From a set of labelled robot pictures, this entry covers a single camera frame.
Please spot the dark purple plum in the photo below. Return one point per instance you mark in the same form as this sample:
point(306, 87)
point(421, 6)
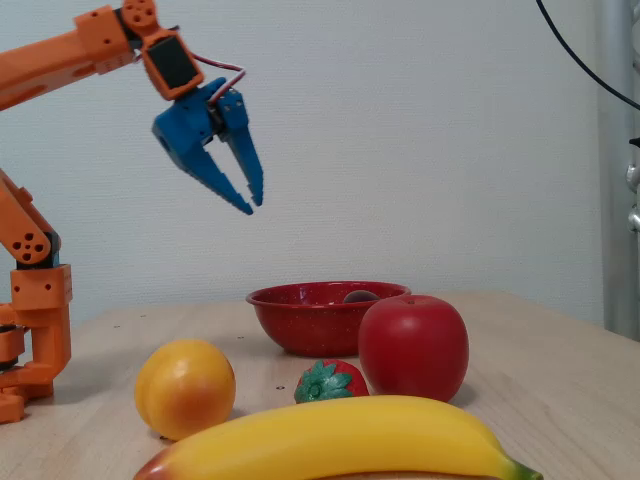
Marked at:
point(360, 298)

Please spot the yellow toy banana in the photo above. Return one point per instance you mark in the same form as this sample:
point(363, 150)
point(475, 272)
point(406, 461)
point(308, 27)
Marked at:
point(340, 440)

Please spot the grey metal stand post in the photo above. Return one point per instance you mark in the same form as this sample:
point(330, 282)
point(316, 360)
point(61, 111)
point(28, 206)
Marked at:
point(614, 225)

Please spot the red toy apple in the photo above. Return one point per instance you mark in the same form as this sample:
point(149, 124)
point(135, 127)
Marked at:
point(412, 350)

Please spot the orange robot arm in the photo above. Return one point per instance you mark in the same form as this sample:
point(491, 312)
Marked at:
point(45, 62)

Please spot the yellow orange round fruit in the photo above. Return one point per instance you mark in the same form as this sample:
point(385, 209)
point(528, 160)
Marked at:
point(185, 390)

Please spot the red toy strawberry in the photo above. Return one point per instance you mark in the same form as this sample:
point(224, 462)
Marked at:
point(345, 382)

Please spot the red speckled enamel bowl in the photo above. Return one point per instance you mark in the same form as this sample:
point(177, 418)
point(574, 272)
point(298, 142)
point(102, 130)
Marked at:
point(300, 325)

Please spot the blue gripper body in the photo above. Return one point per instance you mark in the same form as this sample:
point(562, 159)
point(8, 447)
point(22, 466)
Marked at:
point(192, 137)

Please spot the silver clamp knob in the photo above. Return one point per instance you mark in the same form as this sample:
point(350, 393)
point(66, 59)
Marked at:
point(634, 175)

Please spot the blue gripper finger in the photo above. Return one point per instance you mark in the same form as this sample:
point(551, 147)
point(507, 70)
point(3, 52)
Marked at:
point(242, 145)
point(215, 177)

